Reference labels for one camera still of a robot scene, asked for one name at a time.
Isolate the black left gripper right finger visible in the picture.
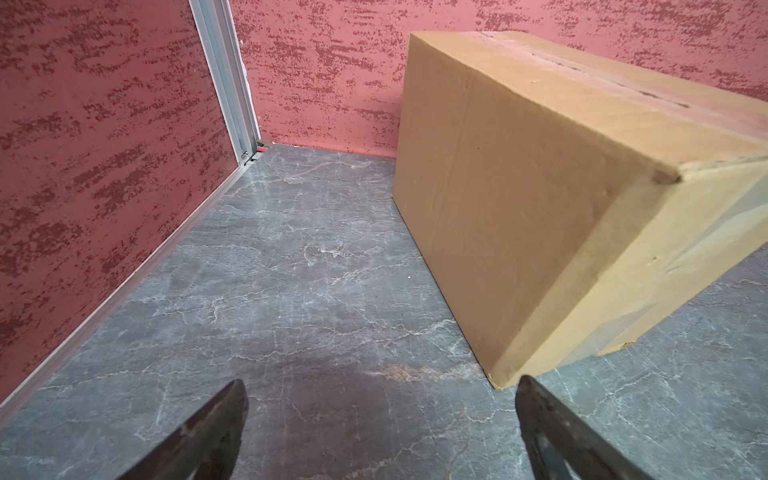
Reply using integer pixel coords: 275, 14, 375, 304
515, 375, 651, 480

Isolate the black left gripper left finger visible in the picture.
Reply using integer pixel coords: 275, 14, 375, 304
121, 379, 249, 479

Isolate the brown cardboard express box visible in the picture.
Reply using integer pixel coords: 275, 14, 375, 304
393, 31, 767, 389

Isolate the aluminium left corner post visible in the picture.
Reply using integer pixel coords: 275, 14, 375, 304
189, 0, 262, 166

